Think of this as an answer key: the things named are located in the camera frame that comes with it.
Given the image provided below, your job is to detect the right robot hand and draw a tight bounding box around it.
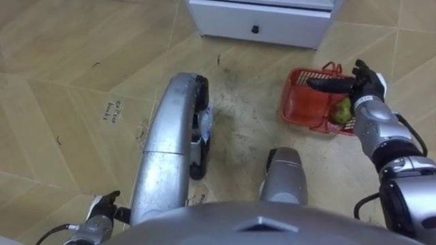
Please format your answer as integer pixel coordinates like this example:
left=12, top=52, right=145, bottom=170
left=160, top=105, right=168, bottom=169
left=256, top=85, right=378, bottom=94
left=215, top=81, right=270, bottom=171
left=347, top=59, right=388, bottom=108

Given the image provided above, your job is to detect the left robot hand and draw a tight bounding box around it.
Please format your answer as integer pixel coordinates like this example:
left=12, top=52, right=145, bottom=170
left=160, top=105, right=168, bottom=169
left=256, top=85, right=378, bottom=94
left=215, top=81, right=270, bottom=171
left=86, top=190, right=132, bottom=225

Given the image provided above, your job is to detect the dark eggplant soft toy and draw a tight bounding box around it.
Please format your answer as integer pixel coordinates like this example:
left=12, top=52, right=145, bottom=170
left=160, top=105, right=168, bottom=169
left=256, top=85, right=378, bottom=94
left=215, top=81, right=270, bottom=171
left=305, top=77, right=357, bottom=95

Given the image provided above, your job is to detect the green pear soft toy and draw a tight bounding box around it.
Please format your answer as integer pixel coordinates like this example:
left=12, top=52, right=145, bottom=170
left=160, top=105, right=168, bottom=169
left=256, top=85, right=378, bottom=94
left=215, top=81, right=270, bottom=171
left=329, top=97, right=354, bottom=125

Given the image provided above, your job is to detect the red plastic basket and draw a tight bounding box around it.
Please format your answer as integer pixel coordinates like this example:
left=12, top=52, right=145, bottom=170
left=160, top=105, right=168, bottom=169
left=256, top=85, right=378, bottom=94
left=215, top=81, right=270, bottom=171
left=279, top=61, right=359, bottom=137

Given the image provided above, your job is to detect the white cabinet with drawer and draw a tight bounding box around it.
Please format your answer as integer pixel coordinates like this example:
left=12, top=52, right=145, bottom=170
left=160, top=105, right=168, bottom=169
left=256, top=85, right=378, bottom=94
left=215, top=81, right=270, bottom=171
left=185, top=0, right=345, bottom=50

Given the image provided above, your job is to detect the robot body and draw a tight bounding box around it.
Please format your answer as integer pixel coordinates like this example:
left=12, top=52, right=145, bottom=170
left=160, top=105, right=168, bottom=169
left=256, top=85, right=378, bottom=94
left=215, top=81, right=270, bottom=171
left=100, top=200, right=427, bottom=245

